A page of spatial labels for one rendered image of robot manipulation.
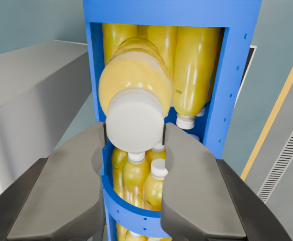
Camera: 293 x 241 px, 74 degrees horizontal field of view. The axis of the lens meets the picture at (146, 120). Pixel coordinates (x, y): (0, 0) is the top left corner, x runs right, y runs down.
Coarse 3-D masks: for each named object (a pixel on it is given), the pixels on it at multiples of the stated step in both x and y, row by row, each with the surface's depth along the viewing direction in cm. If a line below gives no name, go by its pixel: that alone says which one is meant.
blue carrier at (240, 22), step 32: (96, 0) 25; (128, 0) 22; (160, 0) 21; (192, 0) 21; (224, 0) 22; (256, 0) 25; (96, 32) 37; (96, 64) 38; (224, 64) 26; (96, 96) 38; (224, 96) 29; (192, 128) 55; (224, 128) 33; (128, 224) 41; (160, 224) 39
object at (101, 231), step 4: (104, 204) 158; (104, 208) 154; (104, 212) 151; (104, 216) 148; (104, 220) 145; (104, 224) 145; (104, 228) 146; (100, 232) 137; (96, 236) 134; (100, 236) 135; (92, 240) 132; (96, 240) 132; (100, 240) 132
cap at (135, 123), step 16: (128, 96) 12; (144, 96) 13; (112, 112) 12; (128, 112) 12; (144, 112) 12; (160, 112) 12; (112, 128) 12; (128, 128) 12; (144, 128) 12; (160, 128) 12; (128, 144) 13; (144, 144) 13
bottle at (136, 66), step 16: (128, 48) 20; (144, 48) 20; (112, 64) 16; (128, 64) 15; (144, 64) 15; (160, 64) 17; (112, 80) 15; (128, 80) 14; (144, 80) 14; (160, 80) 15; (112, 96) 15; (160, 96) 15
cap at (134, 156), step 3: (129, 153) 44; (132, 153) 44; (135, 153) 44; (138, 153) 44; (141, 153) 44; (144, 153) 45; (129, 156) 45; (132, 156) 44; (135, 156) 44; (138, 156) 44; (141, 156) 44; (132, 159) 44; (135, 159) 44; (138, 159) 44; (141, 159) 45
